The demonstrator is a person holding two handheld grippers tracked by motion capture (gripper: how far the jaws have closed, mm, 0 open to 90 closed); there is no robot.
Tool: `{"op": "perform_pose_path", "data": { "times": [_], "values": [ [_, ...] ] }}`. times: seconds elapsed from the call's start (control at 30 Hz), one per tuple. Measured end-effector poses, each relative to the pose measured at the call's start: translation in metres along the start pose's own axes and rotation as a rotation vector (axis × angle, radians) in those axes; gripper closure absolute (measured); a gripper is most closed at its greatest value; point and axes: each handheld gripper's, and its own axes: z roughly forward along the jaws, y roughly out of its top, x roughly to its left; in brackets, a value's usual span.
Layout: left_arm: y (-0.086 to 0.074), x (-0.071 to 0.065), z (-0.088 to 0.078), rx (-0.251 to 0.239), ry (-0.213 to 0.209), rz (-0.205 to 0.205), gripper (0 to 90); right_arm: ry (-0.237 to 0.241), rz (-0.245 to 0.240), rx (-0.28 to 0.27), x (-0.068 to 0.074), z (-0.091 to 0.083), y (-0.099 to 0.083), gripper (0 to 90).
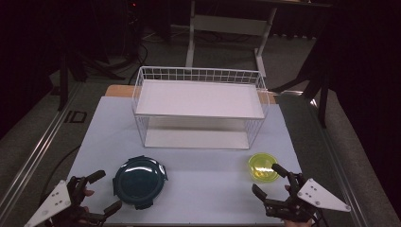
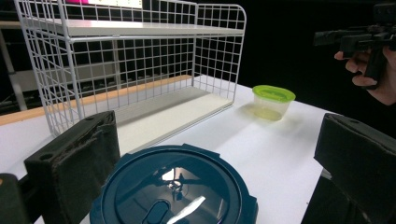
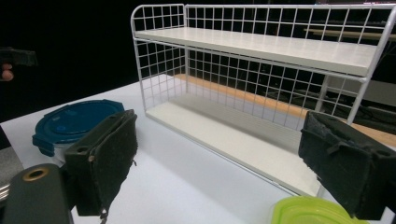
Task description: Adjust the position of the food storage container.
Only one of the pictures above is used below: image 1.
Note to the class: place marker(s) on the person's right hand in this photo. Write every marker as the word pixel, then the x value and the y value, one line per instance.
pixel 296 224

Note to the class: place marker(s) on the person's left hand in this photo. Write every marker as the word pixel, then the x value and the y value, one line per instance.
pixel 89 192

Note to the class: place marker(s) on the white table cover sheet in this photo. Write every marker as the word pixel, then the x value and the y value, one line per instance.
pixel 205 189

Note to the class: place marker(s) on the metal floor rail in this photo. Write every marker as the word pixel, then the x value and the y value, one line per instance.
pixel 340 170
pixel 41 151

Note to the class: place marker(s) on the yellow-green lidded food container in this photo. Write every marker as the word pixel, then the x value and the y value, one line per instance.
pixel 263 167

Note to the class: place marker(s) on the black metal stand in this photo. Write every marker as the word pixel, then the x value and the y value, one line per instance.
pixel 322 94
pixel 64 82

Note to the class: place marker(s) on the dark curtain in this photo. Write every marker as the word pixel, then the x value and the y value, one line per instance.
pixel 372 94
pixel 19 63

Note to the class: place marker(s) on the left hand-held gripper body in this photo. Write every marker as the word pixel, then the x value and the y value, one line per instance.
pixel 55 201

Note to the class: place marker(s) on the white metal desk frame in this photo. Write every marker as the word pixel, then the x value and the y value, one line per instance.
pixel 228 25

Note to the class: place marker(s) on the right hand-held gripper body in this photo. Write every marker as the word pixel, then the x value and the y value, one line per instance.
pixel 318 197

